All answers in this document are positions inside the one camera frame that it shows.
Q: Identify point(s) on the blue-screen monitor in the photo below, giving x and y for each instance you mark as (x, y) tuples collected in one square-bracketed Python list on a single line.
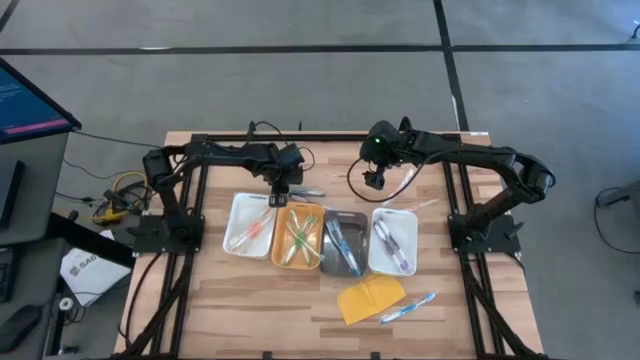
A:
[(25, 107)]

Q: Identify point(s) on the white printed paper sheet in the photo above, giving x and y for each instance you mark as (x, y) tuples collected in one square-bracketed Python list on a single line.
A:
[(92, 275)]

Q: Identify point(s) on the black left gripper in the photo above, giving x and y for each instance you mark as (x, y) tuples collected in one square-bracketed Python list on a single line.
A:
[(290, 165)]

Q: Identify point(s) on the grey translucent plastic bin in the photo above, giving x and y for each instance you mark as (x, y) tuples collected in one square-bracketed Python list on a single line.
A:
[(357, 225)]

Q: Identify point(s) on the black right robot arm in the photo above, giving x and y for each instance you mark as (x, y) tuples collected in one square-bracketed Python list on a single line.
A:
[(475, 155)]

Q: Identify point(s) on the orange plastic bin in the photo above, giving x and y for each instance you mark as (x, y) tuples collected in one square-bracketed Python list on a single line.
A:
[(280, 250)]

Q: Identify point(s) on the green toothbrush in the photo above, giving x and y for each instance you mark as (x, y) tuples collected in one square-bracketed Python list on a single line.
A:
[(306, 241), (298, 237), (309, 232)]

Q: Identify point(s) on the black floor stand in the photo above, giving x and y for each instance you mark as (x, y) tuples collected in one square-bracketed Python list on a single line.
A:
[(607, 200)]

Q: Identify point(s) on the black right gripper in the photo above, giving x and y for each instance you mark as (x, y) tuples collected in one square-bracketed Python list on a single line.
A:
[(380, 145)]

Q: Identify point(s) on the grey desk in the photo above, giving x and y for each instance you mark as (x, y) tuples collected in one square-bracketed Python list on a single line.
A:
[(42, 200)]

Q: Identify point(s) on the black computer mouse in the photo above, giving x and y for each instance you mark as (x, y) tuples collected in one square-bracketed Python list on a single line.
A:
[(20, 327)]

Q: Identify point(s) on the orange toothbrush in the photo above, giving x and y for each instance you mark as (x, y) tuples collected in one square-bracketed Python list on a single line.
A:
[(257, 234), (255, 227)]

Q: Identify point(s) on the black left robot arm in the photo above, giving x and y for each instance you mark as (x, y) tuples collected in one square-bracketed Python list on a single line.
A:
[(220, 152)]

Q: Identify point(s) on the yellow folded cloth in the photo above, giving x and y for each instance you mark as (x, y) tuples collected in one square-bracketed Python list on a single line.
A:
[(370, 299)]

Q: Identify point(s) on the white plastic bin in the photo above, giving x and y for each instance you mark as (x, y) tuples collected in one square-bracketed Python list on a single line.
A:
[(407, 225), (240, 210)]

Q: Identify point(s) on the white tape roll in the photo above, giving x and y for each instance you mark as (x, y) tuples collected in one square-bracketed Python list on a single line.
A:
[(61, 303)]

